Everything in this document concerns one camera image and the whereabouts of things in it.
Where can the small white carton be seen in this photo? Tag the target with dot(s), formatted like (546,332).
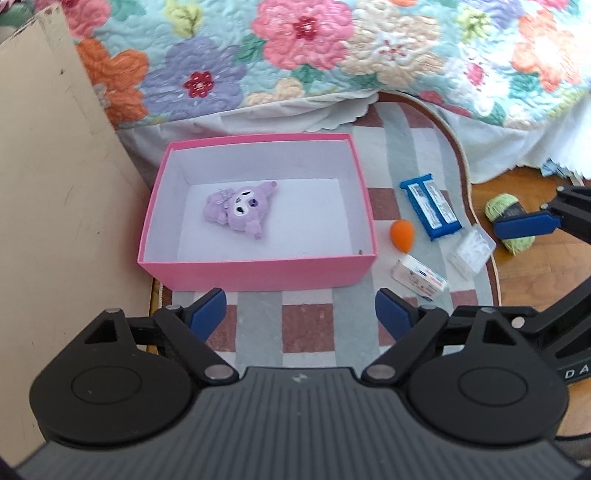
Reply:
(415,274)

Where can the clear plastic floss box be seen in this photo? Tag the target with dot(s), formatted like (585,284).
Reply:
(471,251)

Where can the beige wooden board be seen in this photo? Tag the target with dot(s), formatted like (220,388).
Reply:
(55,184)

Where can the orange makeup sponge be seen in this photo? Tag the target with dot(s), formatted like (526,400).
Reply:
(402,235)

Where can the checkered rug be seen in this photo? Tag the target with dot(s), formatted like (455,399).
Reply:
(304,323)

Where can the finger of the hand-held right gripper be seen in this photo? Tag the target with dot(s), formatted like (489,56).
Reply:
(526,226)
(554,323)

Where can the blue tissue packet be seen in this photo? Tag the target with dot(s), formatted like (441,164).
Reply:
(429,207)

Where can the white scalloped bed skirt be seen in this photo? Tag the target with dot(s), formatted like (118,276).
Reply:
(277,120)

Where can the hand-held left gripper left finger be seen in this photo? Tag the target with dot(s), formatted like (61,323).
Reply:
(207,314)

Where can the green yarn ball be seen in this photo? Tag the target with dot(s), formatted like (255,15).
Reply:
(498,205)

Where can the blue patterned fabric piece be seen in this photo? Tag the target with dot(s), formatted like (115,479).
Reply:
(561,170)

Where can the pink cardboard box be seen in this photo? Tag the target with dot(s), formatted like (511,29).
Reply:
(258,277)

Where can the floral quilted bedspread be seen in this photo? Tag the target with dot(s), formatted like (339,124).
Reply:
(295,46)

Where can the purple plush toy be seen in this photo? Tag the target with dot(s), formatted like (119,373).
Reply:
(240,207)

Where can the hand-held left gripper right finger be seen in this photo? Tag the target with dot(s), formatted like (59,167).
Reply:
(392,316)

